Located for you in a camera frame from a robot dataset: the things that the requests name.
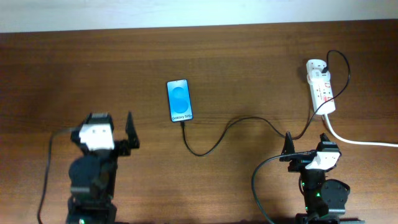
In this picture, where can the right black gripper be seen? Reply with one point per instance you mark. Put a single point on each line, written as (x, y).
(299, 163)

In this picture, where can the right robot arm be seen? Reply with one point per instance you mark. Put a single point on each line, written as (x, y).
(325, 199)

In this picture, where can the blue screen Galaxy smartphone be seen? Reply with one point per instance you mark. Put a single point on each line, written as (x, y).
(180, 105)

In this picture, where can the white power strip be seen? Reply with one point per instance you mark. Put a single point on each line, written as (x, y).
(322, 98)

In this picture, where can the white charger plug adapter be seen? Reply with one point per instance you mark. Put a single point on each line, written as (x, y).
(315, 73)

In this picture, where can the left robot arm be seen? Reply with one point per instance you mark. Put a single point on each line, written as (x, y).
(93, 175)

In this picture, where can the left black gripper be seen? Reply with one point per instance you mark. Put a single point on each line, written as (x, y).
(125, 145)

